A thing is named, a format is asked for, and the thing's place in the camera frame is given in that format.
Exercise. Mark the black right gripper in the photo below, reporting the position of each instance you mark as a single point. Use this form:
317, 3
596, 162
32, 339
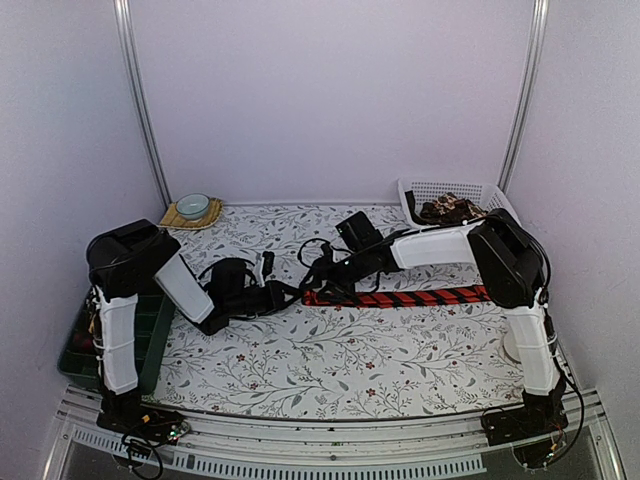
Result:
325, 269

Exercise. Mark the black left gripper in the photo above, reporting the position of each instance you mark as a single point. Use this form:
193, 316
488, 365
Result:
277, 290

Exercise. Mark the red black striped tie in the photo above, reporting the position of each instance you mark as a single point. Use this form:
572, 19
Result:
410, 299

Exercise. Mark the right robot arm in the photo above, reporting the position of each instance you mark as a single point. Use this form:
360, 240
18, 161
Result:
513, 268

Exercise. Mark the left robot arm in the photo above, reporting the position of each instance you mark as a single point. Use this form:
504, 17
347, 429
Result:
125, 261

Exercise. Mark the floral patterned table mat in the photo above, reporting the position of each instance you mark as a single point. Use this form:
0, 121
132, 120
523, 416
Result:
334, 363

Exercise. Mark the light blue bowl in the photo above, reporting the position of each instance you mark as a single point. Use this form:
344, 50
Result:
193, 206

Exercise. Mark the yellow woven coaster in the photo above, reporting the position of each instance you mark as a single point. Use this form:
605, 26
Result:
173, 220

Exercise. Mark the brown patterned tie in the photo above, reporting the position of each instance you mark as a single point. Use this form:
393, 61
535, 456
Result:
449, 209

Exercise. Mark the white perforated plastic basket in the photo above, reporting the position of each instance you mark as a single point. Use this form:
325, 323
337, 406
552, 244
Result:
414, 192

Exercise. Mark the white ceramic mug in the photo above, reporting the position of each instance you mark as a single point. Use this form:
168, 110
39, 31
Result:
510, 348

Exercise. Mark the dark red rolled tie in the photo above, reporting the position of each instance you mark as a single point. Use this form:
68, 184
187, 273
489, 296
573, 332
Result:
82, 343

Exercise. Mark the dark green divided organizer box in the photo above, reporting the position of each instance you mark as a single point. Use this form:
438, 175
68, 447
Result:
154, 315

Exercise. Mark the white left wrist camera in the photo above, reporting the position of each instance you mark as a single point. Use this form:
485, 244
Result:
264, 267

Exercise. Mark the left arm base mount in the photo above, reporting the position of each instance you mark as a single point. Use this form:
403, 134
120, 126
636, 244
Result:
143, 429

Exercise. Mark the slotted aluminium front rail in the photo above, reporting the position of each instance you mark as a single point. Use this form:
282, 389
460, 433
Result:
438, 448

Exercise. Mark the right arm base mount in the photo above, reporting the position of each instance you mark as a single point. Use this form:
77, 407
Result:
541, 427

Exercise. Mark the left aluminium frame post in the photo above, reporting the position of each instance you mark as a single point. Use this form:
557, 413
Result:
124, 24

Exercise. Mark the aluminium frame post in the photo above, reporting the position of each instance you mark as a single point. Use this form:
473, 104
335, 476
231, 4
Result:
124, 24
531, 66

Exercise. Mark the right aluminium frame post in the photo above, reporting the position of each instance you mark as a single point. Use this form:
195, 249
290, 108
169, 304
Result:
531, 66

